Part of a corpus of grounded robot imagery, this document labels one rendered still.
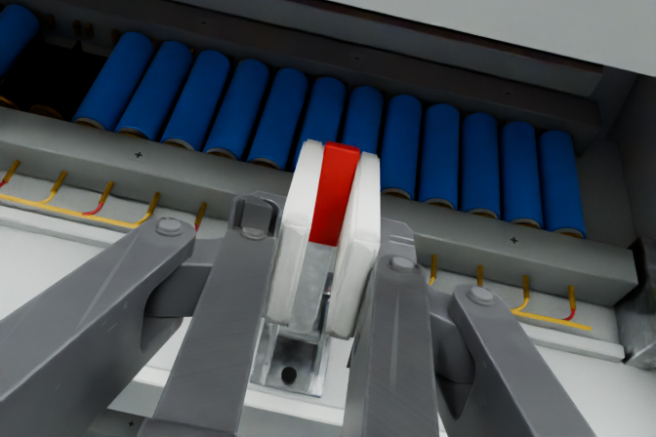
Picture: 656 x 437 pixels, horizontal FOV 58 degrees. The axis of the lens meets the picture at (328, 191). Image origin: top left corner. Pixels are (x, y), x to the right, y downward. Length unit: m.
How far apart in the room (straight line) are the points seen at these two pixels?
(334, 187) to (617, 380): 0.15
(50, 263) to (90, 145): 0.05
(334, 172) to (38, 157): 0.13
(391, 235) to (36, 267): 0.15
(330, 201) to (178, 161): 0.08
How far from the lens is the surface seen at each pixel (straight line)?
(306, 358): 0.24
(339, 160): 0.20
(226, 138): 0.27
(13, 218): 0.28
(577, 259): 0.28
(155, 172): 0.26
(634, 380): 0.29
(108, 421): 0.40
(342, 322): 0.15
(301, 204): 0.15
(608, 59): 0.17
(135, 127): 0.28
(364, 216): 0.15
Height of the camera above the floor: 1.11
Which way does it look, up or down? 33 degrees down
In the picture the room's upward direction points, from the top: 14 degrees clockwise
